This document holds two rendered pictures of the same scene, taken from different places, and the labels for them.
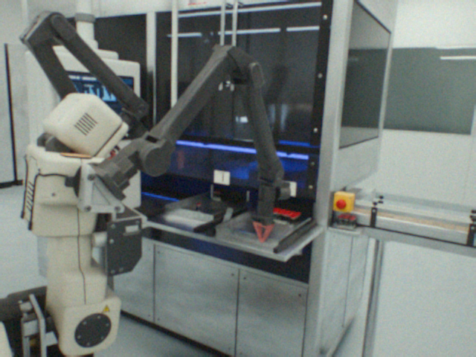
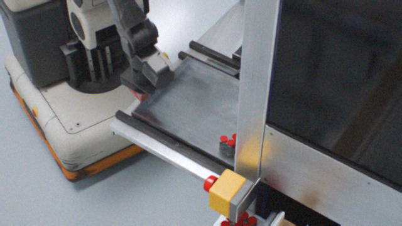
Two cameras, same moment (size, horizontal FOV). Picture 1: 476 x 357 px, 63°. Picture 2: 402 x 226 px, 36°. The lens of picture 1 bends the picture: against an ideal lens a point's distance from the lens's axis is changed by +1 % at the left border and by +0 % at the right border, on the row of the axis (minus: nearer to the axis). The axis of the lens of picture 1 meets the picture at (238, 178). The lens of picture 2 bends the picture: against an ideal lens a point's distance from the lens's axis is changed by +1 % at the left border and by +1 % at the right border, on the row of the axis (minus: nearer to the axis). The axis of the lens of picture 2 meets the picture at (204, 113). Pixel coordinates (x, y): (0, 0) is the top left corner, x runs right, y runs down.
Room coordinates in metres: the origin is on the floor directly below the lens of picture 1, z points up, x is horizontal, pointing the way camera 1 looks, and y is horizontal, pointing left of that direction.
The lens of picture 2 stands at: (1.58, -1.20, 2.12)
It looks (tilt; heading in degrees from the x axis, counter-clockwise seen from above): 49 degrees down; 95
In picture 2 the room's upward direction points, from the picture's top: straight up
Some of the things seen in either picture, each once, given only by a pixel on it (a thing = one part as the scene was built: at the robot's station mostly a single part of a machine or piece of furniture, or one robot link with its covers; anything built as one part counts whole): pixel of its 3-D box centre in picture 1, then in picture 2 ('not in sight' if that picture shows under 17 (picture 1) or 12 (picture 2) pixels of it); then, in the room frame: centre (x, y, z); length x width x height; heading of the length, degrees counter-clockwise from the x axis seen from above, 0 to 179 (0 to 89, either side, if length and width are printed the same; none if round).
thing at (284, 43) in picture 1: (277, 74); not in sight; (1.73, -0.15, 1.50); 0.43 x 0.01 x 0.59; 60
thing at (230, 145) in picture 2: (277, 217); (247, 128); (1.61, -0.17, 0.90); 0.18 x 0.02 x 0.05; 61
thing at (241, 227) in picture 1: (265, 224); (211, 112); (1.51, -0.12, 0.90); 0.34 x 0.26 x 0.04; 151
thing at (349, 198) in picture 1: (344, 201); (230, 194); (1.57, -0.44, 0.99); 0.08 x 0.07 x 0.07; 150
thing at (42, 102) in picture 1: (88, 134); not in sight; (1.87, 0.73, 1.19); 0.50 x 0.19 x 0.78; 147
